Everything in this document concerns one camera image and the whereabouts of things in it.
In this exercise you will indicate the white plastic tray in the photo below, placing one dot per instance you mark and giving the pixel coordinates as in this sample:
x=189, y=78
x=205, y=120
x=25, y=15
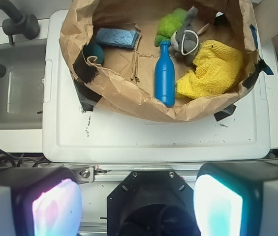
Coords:
x=70, y=134

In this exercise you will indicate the black faucet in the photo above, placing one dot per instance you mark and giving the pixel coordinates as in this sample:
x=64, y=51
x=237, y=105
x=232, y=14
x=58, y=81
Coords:
x=18, y=22

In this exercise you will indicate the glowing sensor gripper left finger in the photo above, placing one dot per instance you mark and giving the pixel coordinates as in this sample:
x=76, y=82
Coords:
x=39, y=202

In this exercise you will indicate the dark teal ball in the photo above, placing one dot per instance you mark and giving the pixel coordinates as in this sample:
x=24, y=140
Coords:
x=93, y=49

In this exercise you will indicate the blue sponge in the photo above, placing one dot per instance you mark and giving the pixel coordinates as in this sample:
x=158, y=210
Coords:
x=117, y=37

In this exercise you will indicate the grey sink basin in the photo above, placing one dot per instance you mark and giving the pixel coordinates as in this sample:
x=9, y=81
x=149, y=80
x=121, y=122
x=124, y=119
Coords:
x=21, y=88

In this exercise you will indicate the aluminium rail with bracket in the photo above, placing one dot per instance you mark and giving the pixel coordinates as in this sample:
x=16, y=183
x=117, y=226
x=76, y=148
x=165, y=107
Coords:
x=118, y=172

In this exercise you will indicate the brown paper bag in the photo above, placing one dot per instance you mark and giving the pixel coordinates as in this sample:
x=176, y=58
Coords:
x=124, y=83

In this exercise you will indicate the black octagonal mount plate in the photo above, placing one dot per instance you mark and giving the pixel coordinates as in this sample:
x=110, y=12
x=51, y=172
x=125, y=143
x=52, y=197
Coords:
x=152, y=203

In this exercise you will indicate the blue plastic bottle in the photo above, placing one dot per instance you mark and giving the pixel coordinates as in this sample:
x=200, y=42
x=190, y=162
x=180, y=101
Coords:
x=164, y=77

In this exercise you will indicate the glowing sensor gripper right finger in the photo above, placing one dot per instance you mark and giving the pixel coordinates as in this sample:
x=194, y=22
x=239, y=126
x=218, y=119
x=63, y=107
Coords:
x=237, y=198

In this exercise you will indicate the yellow microfiber cloth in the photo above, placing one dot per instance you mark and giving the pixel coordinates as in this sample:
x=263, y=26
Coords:
x=217, y=67

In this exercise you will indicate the grey plush toy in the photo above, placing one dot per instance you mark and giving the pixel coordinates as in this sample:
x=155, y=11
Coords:
x=185, y=41

